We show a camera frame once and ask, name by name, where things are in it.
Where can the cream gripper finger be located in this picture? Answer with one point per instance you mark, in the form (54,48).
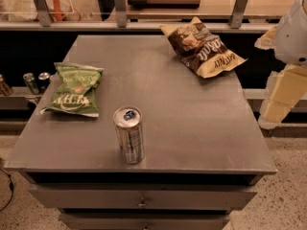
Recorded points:
(267,40)
(283,91)

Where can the brown chip bag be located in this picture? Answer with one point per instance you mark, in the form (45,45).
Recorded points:
(200,50)

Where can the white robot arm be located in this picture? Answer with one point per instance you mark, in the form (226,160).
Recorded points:
(291,35)

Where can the green jalapeno chip bag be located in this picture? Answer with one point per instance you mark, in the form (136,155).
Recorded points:
(76,93)

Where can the white orange bag behind glass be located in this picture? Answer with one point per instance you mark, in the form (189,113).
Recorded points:
(25,10)

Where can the grey drawer cabinet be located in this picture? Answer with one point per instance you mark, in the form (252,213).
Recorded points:
(167,151)

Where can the silver drink can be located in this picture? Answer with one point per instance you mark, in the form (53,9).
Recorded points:
(128,125)

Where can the dark can on shelf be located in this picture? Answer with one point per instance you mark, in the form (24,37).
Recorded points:
(44,80)

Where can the upper cabinet drawer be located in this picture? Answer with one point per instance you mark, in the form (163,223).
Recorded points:
(73,196)

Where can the cabinet drawer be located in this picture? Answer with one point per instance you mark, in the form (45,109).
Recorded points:
(73,196)
(118,221)

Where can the lower cabinet drawer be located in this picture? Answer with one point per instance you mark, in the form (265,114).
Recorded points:
(118,221)

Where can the brown can at edge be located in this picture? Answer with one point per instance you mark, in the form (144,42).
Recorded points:
(5,89)

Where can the right metal bracket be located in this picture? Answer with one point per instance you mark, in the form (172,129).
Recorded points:
(237,15)

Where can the metal bracket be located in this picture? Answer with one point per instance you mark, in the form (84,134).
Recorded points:
(121,14)
(237,15)
(43,15)

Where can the middle metal bracket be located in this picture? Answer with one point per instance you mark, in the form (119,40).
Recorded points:
(121,14)

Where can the left metal bracket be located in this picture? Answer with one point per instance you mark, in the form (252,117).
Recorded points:
(43,15)

